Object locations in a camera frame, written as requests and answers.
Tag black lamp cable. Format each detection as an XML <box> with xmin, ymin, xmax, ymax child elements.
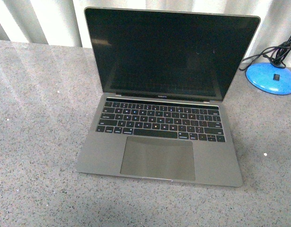
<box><xmin>238</xmin><ymin>27</ymin><xmax>291</xmax><ymax>71</ymax></box>

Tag grey laptop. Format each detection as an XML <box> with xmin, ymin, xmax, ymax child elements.
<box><xmin>76</xmin><ymin>7</ymin><xmax>260</xmax><ymax>187</ymax></box>

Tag blue round lamp base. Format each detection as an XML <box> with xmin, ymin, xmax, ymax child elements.
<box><xmin>246</xmin><ymin>62</ymin><xmax>291</xmax><ymax>95</ymax></box>

